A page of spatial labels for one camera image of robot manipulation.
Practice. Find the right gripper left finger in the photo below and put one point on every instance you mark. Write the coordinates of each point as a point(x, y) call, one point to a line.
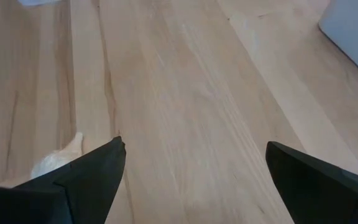
point(95, 180)

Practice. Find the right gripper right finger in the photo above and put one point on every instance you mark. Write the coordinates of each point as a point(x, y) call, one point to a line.
point(306, 193)

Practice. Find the white garlic bulb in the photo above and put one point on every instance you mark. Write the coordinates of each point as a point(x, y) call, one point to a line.
point(61, 157)

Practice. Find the gray plastic basket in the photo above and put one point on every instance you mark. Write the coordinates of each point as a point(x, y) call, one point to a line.
point(356, 34)

